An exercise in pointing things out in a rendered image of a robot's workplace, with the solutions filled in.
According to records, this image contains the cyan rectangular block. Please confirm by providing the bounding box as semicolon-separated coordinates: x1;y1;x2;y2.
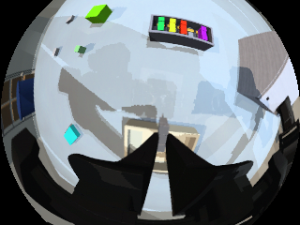
64;125;80;145

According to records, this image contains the beige shallow tray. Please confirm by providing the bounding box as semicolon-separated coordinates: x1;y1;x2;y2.
124;119;200;173

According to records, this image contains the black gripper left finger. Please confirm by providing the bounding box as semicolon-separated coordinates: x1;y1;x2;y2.
67;132;158;216

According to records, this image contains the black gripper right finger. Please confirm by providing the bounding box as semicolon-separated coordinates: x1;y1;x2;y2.
165;134;254;217

